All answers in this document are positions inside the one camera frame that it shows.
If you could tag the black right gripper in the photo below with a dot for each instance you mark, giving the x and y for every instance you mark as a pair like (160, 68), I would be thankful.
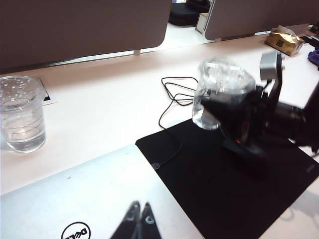
(249, 119)

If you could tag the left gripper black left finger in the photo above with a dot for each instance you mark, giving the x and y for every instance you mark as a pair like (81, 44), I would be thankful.
(125, 226)

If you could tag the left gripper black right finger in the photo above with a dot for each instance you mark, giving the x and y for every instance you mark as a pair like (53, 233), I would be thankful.
(149, 227)

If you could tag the small clear cup with label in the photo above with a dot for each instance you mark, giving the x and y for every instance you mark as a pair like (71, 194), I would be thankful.
(219, 79)

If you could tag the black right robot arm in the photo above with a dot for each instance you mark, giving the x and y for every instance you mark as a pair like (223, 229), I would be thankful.
(289, 115)

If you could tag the silver Dell laptop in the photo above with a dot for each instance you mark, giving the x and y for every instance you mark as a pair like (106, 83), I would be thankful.
(82, 194)

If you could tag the clear plastic cup with lines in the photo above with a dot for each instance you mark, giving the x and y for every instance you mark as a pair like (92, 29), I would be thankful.
(22, 119)

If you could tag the black mouse pad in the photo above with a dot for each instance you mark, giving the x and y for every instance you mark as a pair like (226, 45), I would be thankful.
(211, 189)

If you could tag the small white box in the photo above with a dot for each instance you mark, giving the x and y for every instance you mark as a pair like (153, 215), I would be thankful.
(201, 22)

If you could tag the gold tissue packet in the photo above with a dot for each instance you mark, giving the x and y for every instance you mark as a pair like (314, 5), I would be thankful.
(282, 42)

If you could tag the black soft case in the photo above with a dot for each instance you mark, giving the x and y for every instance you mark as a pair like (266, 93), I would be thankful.
(184, 13)

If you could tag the brown divider with white edge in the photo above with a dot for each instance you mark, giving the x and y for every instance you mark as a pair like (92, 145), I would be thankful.
(256, 15)

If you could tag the purple cloth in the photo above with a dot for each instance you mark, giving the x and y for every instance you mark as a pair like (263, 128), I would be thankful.
(314, 56)

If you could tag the wide brown desk divider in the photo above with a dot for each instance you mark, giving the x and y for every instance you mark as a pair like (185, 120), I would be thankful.
(82, 27)

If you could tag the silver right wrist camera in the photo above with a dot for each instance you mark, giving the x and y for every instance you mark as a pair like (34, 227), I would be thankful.
(269, 64)

